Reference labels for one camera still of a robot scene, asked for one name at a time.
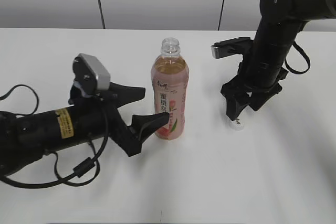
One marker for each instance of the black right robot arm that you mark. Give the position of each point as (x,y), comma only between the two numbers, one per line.
(264,61)

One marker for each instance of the pink peach tea bottle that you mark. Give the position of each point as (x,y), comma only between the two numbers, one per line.
(170,75)

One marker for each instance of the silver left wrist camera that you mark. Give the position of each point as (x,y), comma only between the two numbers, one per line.
(91,77)

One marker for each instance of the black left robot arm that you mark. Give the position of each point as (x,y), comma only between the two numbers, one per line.
(27,139)

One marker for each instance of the white bottle cap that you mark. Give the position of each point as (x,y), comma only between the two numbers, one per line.
(236,124)

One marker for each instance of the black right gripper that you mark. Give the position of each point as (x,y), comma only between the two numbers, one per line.
(236,102)

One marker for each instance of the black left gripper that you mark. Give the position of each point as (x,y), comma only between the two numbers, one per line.
(129,138)

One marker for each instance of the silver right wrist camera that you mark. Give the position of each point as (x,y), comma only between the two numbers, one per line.
(235,46)

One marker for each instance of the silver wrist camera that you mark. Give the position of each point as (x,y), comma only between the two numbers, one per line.
(91,77)
(235,46)

